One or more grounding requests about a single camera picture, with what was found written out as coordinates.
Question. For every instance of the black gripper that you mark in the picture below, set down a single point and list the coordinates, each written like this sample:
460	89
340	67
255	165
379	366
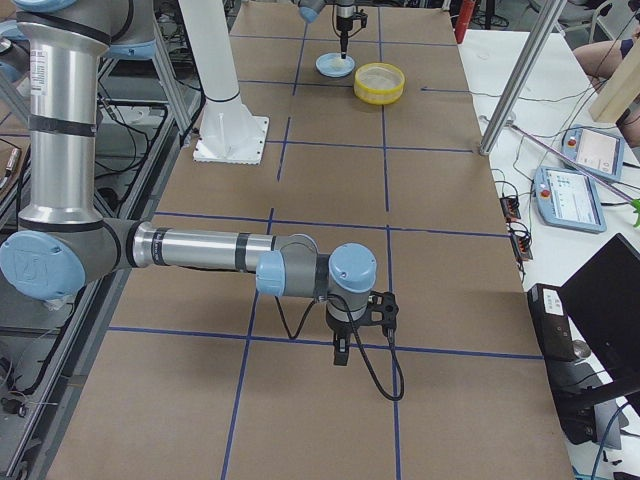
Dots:
344	22
340	330

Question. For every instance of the yellow round steamer basket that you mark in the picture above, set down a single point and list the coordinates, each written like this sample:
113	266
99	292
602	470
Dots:
379	83

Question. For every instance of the light blue plate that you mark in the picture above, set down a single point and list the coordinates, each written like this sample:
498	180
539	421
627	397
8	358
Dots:
333	65

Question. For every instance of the red cylinder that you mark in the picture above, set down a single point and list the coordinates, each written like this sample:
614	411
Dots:
463	20

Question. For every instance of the black laptop computer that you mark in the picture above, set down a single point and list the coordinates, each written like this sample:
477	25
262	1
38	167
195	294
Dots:
588	333

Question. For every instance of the seated person beige shirt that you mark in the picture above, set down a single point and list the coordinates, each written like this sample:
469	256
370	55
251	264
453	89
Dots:
599	60

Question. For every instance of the near blue teach pendant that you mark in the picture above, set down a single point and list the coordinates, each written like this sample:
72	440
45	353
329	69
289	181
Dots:
568	199

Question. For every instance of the blue teach pendant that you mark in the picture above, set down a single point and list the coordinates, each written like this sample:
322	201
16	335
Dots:
601	153
568	199

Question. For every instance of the far blue teach pendant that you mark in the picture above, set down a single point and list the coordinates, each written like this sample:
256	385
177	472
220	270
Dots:
601	153

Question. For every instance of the metal reacher grabber stick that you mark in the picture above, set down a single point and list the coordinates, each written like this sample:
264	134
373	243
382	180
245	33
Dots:
567	163

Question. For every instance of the white pedestal column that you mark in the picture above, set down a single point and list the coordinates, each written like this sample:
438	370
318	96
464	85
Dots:
228	132

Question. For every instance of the aluminium frame post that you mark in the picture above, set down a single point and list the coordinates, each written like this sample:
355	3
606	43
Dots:
530	52

